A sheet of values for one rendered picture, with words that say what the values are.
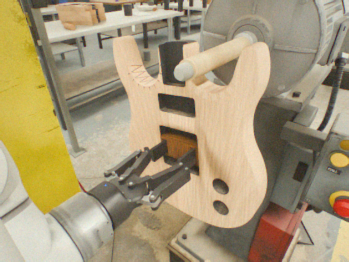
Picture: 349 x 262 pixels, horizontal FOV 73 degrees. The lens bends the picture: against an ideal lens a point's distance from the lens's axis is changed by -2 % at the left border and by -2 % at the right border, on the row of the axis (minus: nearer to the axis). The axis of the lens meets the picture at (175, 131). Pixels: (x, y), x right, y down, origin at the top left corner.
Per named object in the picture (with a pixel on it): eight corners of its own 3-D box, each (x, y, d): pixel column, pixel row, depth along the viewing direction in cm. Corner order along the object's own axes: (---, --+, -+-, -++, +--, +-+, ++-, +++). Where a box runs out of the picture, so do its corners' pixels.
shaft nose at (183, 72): (196, 73, 33) (186, 82, 35) (187, 58, 33) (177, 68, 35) (188, 77, 32) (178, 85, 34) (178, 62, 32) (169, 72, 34)
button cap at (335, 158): (329, 159, 48) (334, 147, 46) (346, 165, 46) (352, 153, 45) (327, 163, 47) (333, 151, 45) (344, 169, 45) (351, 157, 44)
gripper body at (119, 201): (90, 218, 42) (129, 188, 48) (120, 241, 37) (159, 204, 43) (76, 185, 39) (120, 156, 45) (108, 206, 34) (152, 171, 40)
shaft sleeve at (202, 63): (253, 47, 45) (240, 57, 47) (243, 32, 45) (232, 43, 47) (200, 73, 33) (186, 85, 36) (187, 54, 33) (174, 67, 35)
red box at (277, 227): (267, 222, 120) (286, 169, 100) (292, 236, 114) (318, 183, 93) (246, 261, 104) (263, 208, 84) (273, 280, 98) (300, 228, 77)
